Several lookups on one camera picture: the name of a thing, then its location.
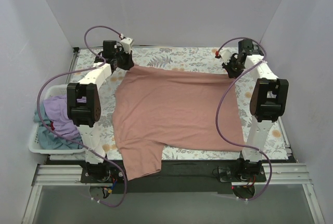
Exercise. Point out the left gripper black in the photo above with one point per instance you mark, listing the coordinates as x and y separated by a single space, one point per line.
126 61

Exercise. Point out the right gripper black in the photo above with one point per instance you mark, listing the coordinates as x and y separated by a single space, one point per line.
231 66

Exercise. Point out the pink t-shirt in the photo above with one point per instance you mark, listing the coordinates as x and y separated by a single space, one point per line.
189 110

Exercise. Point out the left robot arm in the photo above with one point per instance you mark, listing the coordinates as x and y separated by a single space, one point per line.
83 102

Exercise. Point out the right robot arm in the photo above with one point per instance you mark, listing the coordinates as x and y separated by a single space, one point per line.
267 105

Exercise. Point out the floral tablecloth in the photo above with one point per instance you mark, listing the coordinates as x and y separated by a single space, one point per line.
192 59

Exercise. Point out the lavender t-shirt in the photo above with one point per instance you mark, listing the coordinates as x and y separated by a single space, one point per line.
56 111

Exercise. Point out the teal blue t-shirt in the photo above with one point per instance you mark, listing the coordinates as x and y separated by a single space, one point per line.
50 141

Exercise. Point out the white plastic laundry basket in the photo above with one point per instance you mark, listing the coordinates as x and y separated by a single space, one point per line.
34 145

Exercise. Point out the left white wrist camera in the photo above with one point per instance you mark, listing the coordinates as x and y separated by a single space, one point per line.
126 43

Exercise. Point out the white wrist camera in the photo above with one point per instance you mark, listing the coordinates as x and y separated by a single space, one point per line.
223 55
126 43

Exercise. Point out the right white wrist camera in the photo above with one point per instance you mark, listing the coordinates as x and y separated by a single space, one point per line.
223 55

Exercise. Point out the aluminium table edge rail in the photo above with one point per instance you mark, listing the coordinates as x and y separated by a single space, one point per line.
76 51

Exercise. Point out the aluminium front frame rail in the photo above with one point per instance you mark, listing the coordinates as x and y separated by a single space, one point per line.
183 192

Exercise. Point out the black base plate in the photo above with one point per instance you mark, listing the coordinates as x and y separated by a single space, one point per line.
185 176

